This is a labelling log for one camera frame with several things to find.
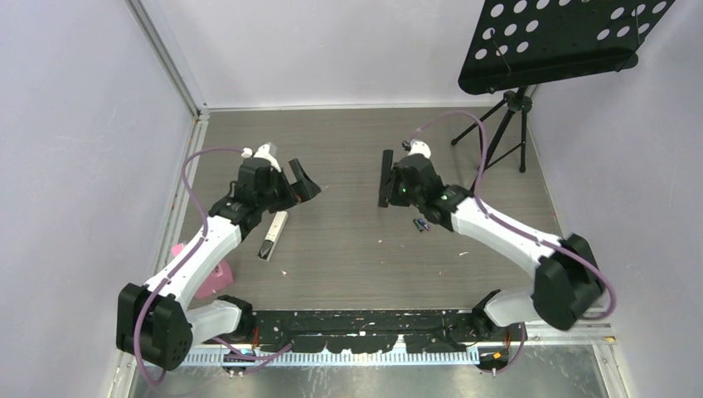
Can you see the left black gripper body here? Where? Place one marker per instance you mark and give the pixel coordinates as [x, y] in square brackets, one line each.
[280, 195]

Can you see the white silver prism bar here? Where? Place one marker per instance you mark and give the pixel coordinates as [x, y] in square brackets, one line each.
[272, 236]

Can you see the black remote control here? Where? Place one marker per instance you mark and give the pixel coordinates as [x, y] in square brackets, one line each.
[385, 177]

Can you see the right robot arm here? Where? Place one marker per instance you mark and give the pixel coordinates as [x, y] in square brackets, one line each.
[565, 277]

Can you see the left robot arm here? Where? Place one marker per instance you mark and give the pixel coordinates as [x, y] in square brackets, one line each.
[155, 321]

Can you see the pink metronome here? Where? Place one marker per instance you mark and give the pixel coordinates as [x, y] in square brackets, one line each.
[211, 277]

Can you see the dark green battery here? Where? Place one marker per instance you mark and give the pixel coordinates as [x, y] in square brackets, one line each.
[418, 225]

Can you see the black tripod stand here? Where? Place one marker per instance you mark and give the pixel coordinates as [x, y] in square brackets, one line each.
[514, 102]

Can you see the black perforated music stand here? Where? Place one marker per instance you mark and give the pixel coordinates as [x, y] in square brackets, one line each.
[523, 43]

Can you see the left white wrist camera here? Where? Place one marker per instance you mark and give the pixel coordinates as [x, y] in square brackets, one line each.
[266, 151]

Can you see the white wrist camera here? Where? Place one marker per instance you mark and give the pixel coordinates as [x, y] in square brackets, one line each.
[266, 151]
[416, 147]

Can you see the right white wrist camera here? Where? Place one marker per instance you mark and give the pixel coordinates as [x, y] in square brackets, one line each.
[416, 147]

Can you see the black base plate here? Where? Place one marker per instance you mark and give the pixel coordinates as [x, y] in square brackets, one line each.
[364, 331]

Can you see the white slotted cable duct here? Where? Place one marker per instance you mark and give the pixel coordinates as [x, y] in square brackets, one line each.
[213, 357]

